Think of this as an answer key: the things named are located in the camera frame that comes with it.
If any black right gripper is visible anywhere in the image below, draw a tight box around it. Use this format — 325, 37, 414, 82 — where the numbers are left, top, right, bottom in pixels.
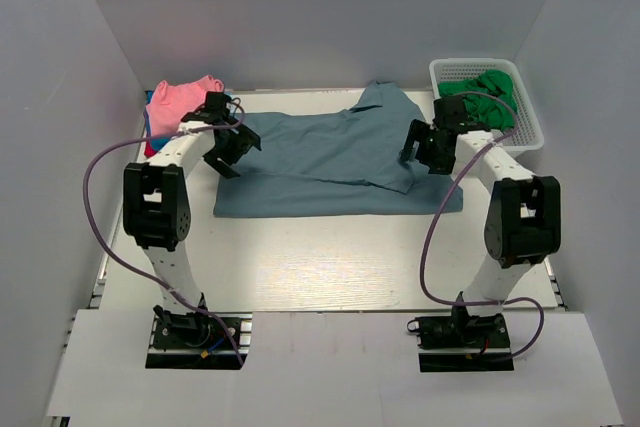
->
401, 120, 457, 176

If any grey-blue t-shirt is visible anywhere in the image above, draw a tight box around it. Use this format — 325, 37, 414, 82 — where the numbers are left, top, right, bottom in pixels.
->
214, 82, 463, 218

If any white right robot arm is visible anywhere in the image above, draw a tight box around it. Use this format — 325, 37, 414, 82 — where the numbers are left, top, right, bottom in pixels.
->
400, 120, 561, 346

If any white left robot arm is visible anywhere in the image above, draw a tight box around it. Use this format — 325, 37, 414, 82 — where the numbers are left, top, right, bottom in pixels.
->
123, 121, 261, 346

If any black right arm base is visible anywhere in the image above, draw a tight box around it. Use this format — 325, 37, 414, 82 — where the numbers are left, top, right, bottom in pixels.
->
407, 314, 514, 373

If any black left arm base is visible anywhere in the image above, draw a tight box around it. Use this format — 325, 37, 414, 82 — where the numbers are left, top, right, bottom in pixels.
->
145, 306, 252, 371

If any green t-shirt in basket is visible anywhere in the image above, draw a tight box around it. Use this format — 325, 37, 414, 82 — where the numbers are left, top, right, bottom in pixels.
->
438, 69, 518, 131

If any blue folded t-shirt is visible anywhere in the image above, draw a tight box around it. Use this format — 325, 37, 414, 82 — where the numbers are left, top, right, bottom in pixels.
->
144, 90, 179, 157

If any pink folded t-shirt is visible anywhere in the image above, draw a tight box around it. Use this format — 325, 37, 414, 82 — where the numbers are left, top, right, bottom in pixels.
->
146, 75, 225, 135

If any red folded t-shirt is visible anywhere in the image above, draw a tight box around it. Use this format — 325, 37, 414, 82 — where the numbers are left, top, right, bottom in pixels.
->
144, 111, 167, 158

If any white plastic laundry basket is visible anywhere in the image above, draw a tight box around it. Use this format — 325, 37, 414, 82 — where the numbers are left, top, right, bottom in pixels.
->
429, 58, 544, 157

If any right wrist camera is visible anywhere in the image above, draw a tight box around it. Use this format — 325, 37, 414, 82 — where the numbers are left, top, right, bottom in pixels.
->
433, 96, 491, 135

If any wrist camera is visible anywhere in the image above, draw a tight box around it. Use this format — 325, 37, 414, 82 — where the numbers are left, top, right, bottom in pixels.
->
433, 96, 491, 135
181, 91, 237, 125

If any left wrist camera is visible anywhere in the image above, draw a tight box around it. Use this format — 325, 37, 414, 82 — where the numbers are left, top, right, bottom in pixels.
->
181, 91, 237, 125

